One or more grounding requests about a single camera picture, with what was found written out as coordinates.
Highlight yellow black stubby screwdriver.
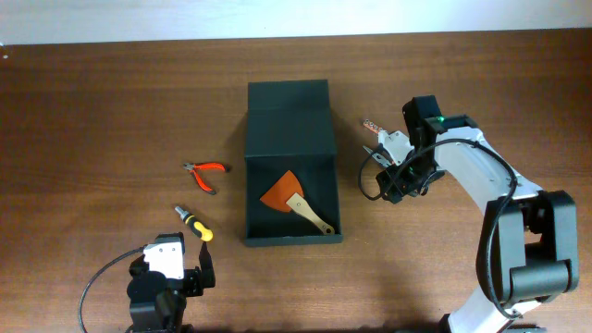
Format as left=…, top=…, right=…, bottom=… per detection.
left=175, top=206, right=214, bottom=242

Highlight orange socket rail holder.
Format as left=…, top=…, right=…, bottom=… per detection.
left=363, top=119, right=383, bottom=134

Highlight orange scraper with wooden handle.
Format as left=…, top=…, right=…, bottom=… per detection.
left=260, top=170, right=335, bottom=235

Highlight orange black long-nose pliers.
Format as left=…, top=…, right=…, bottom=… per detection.
left=363, top=145, right=391, bottom=168

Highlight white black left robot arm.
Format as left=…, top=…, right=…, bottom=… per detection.
left=127, top=240, right=216, bottom=333

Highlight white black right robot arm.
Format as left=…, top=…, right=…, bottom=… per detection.
left=364, top=95, right=579, bottom=332

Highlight small orange cutting pliers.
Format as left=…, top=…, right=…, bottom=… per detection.
left=182, top=161, right=230, bottom=196

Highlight black open box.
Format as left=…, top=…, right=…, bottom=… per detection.
left=244, top=80, right=343, bottom=247

